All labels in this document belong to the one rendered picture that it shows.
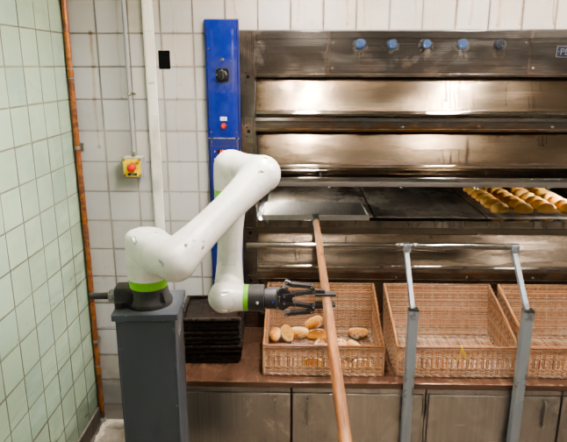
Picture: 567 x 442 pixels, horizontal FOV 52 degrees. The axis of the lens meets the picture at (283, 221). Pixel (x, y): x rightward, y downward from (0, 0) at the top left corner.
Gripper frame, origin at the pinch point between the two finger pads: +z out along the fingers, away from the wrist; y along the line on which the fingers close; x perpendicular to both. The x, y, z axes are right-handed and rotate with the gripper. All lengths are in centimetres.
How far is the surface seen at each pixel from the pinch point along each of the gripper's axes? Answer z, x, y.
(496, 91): 84, -104, -65
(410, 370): 39, -42, 50
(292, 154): -14, -101, -34
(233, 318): -40, -62, 36
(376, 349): 26, -52, 46
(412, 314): 38, -42, 24
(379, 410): 28, -48, 74
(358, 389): 18, -48, 64
